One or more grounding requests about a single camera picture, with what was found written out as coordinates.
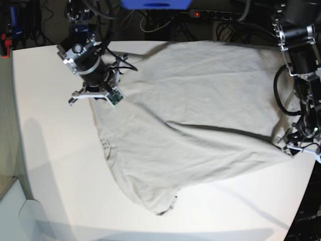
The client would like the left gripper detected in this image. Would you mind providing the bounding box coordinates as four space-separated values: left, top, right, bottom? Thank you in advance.
275 128 320 163

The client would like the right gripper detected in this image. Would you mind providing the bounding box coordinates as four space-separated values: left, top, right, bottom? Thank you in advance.
68 54 128 106

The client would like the beige t-shirt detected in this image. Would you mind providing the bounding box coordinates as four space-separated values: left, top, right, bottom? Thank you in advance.
90 42 291 215

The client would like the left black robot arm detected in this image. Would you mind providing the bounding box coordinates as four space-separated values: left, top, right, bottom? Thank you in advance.
271 1 320 162

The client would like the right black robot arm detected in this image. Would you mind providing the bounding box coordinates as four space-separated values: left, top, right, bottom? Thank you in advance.
57 1 132 106

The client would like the blue plastic bin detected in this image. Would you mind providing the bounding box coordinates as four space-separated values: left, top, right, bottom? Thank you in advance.
121 0 192 10

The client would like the red and blue clamp tool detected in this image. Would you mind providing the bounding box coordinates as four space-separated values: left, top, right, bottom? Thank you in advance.
1 2 17 58

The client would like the black power strip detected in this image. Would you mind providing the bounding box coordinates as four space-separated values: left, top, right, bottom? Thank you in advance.
189 9 242 21

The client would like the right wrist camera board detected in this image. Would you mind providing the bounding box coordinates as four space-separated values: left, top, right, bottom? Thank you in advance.
107 87 125 106

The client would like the white cable on floor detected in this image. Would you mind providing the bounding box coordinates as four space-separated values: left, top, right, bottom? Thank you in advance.
139 15 174 33

